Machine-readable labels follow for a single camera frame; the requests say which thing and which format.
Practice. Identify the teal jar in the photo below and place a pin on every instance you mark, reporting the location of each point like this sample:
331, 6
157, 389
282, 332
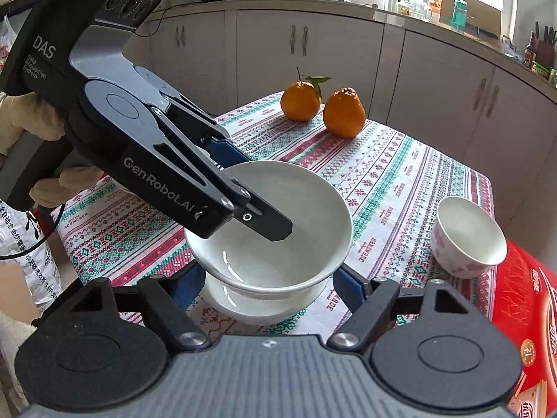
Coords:
460, 11

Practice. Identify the white printed sack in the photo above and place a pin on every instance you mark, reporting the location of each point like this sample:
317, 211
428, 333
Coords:
35, 270

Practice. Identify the black knife block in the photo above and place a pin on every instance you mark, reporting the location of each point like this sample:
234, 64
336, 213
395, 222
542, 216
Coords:
546, 45

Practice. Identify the glass mug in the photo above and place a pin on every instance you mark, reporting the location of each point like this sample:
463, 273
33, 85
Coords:
417, 8

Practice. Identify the red cardboard box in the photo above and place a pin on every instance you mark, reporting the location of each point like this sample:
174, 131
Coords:
531, 313

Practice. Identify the brown cardboard box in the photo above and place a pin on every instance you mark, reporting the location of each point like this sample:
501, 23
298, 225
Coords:
478, 6

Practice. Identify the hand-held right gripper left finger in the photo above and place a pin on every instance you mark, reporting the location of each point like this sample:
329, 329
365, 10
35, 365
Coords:
189, 287

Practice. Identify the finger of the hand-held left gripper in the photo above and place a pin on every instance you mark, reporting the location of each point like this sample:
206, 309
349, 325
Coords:
226, 152
265, 222

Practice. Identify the brown sauce bottle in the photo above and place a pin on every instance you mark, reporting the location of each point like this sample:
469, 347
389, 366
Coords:
529, 52

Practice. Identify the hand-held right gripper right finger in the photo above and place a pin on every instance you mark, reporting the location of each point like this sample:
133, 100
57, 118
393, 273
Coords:
352, 289

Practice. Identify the person's left hand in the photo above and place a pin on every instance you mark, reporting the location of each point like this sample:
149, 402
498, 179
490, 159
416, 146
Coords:
39, 117

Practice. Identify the patterned red green tablecloth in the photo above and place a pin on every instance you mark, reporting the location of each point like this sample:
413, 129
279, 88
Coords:
391, 174

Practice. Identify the orange with green leaf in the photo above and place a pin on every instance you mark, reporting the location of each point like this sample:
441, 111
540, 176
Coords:
300, 102

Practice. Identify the white bowl with pink print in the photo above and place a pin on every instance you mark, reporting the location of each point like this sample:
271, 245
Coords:
470, 235

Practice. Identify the bumpy orange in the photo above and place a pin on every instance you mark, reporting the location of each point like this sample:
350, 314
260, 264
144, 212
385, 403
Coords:
343, 115

